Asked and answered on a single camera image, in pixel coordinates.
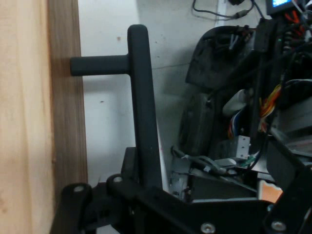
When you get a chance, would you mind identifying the black drawer handle bar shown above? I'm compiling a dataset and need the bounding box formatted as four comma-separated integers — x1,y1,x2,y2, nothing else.
70,24,163,190

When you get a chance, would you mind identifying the multicolour wire bundle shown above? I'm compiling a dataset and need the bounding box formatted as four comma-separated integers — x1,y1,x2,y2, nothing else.
258,84,283,132

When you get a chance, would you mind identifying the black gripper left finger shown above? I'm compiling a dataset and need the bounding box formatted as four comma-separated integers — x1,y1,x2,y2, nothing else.
50,147,147,234

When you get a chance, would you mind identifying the grey cable with connector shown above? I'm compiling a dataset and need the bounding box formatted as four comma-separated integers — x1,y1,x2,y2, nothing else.
192,0,255,20

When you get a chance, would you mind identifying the wooden cabinet door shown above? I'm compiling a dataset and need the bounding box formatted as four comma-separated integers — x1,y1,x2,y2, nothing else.
0,0,89,234

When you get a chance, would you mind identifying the black dusty side panel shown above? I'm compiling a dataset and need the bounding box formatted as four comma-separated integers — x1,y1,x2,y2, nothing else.
177,92,221,157

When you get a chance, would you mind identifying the orange plastic piece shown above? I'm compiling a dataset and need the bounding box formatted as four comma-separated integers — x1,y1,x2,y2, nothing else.
257,179,284,203

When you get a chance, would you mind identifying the small blue display screen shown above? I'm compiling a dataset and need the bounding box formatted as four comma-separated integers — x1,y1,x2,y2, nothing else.
266,0,294,16

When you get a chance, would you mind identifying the silver metal block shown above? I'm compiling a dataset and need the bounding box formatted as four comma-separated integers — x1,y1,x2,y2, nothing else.
228,135,251,160

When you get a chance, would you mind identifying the black curved plastic cover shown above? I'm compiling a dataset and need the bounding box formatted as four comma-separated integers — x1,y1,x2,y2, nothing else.
185,25,259,93

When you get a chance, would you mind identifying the white cylinder part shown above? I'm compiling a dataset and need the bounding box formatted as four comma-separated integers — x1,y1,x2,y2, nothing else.
222,89,248,116

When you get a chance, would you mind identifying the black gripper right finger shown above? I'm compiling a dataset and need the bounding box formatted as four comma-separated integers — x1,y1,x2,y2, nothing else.
262,139,312,234

